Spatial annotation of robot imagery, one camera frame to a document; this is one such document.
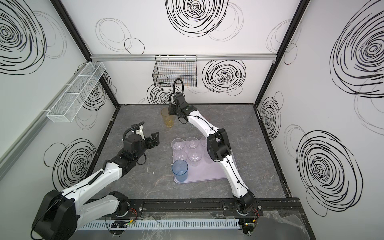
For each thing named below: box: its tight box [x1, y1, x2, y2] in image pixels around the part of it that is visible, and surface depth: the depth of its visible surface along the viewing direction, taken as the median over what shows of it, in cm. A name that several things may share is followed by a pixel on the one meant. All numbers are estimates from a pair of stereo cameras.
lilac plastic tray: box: [173, 161, 227, 184], surface depth 85 cm
